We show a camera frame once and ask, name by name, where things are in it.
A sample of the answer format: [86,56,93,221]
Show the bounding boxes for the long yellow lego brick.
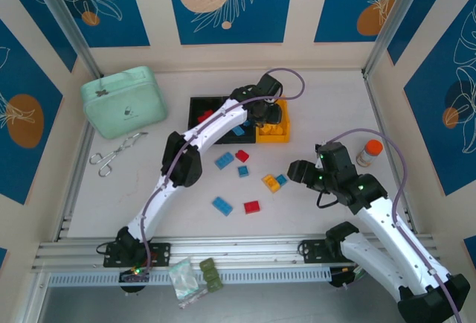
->
[262,173,280,193]

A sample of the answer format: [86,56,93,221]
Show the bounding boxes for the yellow plastic bin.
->
[254,95,291,144]

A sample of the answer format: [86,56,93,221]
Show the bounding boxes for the orange-lid bottle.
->
[356,139,384,167]

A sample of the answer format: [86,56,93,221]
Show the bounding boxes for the metal tongs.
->
[89,131,149,178]

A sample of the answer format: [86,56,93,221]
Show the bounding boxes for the mint green zip pouch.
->
[80,65,167,141]

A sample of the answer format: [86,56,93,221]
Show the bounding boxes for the clear plastic zip bag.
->
[167,257,200,301]

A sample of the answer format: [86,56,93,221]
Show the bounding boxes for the small clear plastic packet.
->
[178,288,209,310]

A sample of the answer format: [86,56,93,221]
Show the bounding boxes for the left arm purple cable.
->
[139,68,306,275]

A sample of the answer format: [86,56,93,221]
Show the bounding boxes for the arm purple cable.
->
[325,128,462,323]
[139,68,306,275]

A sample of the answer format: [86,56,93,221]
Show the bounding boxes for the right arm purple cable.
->
[325,128,462,323]

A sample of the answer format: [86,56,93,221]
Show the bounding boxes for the aluminium side rail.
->
[55,114,98,242]
[362,69,419,234]

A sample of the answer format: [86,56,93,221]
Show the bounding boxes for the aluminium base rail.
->
[31,233,442,274]

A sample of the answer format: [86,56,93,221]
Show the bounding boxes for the slotted grey cable duct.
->
[48,267,332,287]

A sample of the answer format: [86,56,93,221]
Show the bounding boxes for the small circuit board with wires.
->
[118,266,150,294]
[329,265,367,290]

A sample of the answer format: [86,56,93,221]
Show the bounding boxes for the aluminium frame post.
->
[25,0,104,77]
[361,0,428,78]

